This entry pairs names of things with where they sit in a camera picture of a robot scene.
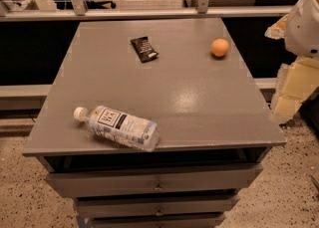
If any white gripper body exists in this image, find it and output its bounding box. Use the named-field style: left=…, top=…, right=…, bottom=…
left=285, top=0, right=319, bottom=57

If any bottom grey drawer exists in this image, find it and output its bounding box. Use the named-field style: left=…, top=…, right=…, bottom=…
left=93, top=213, right=225, bottom=228

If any top grey drawer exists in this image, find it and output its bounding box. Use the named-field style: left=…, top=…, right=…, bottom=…
left=46, top=163, right=262, bottom=198

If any grey drawer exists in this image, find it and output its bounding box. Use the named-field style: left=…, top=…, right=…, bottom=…
left=46, top=163, right=262, bottom=198
left=75, top=193, right=239, bottom=218
left=93, top=213, right=225, bottom=228

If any grey drawer cabinet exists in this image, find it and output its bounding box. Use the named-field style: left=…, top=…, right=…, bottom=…
left=22, top=17, right=288, bottom=228

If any middle grey drawer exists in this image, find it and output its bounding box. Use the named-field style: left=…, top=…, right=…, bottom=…
left=75, top=193, right=239, bottom=218

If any black snack bar wrapper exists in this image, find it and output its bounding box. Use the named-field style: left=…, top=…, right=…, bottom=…
left=131, top=36, right=159, bottom=63

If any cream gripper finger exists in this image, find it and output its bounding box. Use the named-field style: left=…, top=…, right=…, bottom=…
left=270, top=56, right=319, bottom=124
left=264, top=15, right=288, bottom=40

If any orange fruit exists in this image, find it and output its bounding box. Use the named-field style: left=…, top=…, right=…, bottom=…
left=210, top=39, right=229, bottom=57

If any clear plastic water bottle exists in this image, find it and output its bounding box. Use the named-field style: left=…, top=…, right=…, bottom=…
left=74, top=106, right=160, bottom=151

